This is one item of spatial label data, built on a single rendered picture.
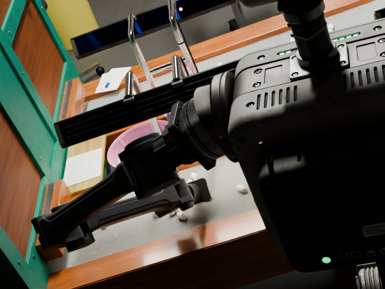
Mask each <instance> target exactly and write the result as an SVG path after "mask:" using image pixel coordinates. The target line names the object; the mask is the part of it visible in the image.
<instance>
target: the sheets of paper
mask: <svg viewBox="0 0 385 289"><path fill-rule="evenodd" d="M102 150H103V149H102V148H99V149H96V150H93V151H89V152H87V153H83V154H80V155H77V156H74V157H70V158H68V160H67V161H66V169H65V174H64V179H63V180H64V182H65V183H66V185H67V187H68V186H71V185H74V184H77V183H80V182H83V181H86V180H89V179H91V178H94V177H98V176H100V175H101V160H102Z"/></svg>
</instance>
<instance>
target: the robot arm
mask: <svg viewBox="0 0 385 289"><path fill-rule="evenodd" d="M183 105H184V104H183V103H182V102H181V101H178V102H177V103H175V104H174V105H172V109H171V113H170V118H169V121H168V124H167V125H166V126H165V129H164V131H163V133H162V134H161V135H160V134H159V133H158V132H153V133H150V134H147V135H144V136H141V137H139V138H137V139H135V140H133V141H132V142H130V143H129V144H127V145H126V146H125V148H124V151H122V152H121V153H120V154H118V156H119V159H120V161H121V162H120V163H119V164H118V165H117V166H116V168H115V169H114V170H113V172H111V173H110V174H109V175H108V176H107V177H105V178H104V179H103V180H101V181H100V182H99V183H97V184H95V185H94V186H92V187H91V188H90V189H88V190H87V191H85V192H84V193H83V194H81V195H79V196H78V197H77V198H75V199H74V200H72V201H71V202H68V203H65V204H61V205H59V206H56V207H54V208H53V209H51V213H49V214H45V215H42V216H38V217H35V218H33V219H32V220H31V223H32V224H33V226H34V229H35V232H36V234H39V237H38V239H39V241H40V244H41V247H42V250H43V251H48V250H52V249H59V248H64V247H66V248H67V250H68V253H69V252H73V251H76V250H78V249H81V248H84V247H87V246H89V245H91V244H92V243H94V242H95V238H94V237H93V234H92V232H94V231H96V230H98V229H101V228H105V227H107V226H110V225H113V224H117V223H119V222H123V221H126V220H129V219H132V218H135V217H138V216H141V215H144V214H147V213H151V212H155V214H156V215H157V216H158V217H159V218H161V217H164V216H166V215H168V214H170V213H172V212H174V211H176V210H178V208H179V209H181V211H183V212H184V211H185V210H187V209H190V208H192V207H193V206H194V205H196V204H199V203H201V202H204V201H206V200H209V199H211V194H210V192H209V189H208V186H207V181H206V179H205V178H200V179H197V180H195V181H191V182H188V183H186V181H185V179H184V178H180V177H179V175H178V172H179V170H178V168H177V167H178V166H180V165H182V164H183V165H188V164H189V165H191V164H192V163H194V162H196V161H198V162H199V163H200V164H201V165H202V166H203V167H204V168H205V169H206V170H210V169H212V168H214V167H215V166H216V161H217V159H211V158H205V157H203V156H201V155H199V154H198V153H197V152H196V151H195V150H194V149H193V148H192V147H191V146H190V145H189V143H188V142H187V140H186V138H185V137H184V135H183V133H182V130H181V127H180V123H179V117H180V113H181V112H182V107H183ZM132 192H135V195H136V196H134V197H131V198H127V199H124V200H121V201H119V200H120V199H121V198H123V197H124V196H126V195H127V194H130V193H132Z"/></svg>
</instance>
